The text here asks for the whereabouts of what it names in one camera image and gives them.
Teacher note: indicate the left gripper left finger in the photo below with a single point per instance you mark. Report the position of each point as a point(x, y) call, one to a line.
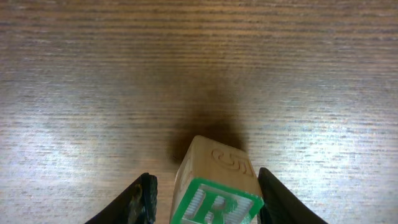
point(137, 204)

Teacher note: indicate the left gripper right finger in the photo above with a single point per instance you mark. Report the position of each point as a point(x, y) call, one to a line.
point(281, 206)

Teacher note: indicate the green R block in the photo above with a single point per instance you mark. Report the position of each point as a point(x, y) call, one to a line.
point(216, 184)

